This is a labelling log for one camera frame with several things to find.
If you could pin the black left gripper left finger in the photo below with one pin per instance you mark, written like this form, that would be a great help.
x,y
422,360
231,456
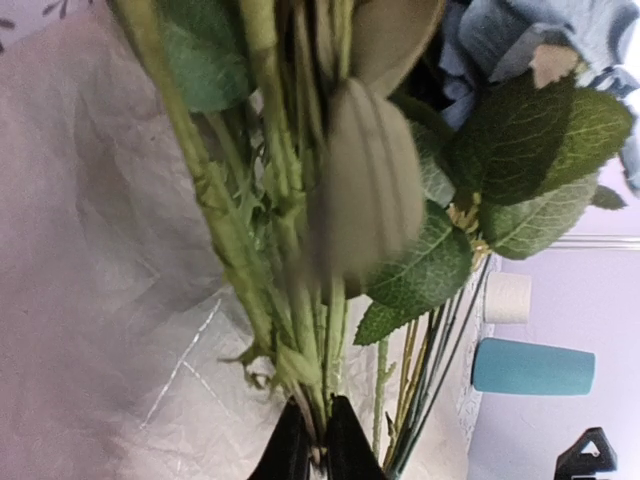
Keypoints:
x,y
287,453

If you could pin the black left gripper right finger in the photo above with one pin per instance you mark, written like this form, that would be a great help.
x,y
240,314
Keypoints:
x,y
349,455

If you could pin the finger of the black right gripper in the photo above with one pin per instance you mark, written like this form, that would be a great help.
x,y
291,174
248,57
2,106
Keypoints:
x,y
590,455

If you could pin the teal vase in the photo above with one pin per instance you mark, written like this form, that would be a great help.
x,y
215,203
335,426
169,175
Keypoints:
x,y
518,368

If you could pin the cream wrapping paper sheet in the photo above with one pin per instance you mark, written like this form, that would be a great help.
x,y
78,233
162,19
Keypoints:
x,y
119,330

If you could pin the flower bouquet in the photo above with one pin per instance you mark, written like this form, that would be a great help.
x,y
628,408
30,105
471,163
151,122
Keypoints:
x,y
358,162

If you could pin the cream mug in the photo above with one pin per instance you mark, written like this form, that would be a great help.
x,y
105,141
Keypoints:
x,y
507,299

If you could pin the right aluminium frame post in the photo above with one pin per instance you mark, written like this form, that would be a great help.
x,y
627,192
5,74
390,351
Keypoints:
x,y
597,242

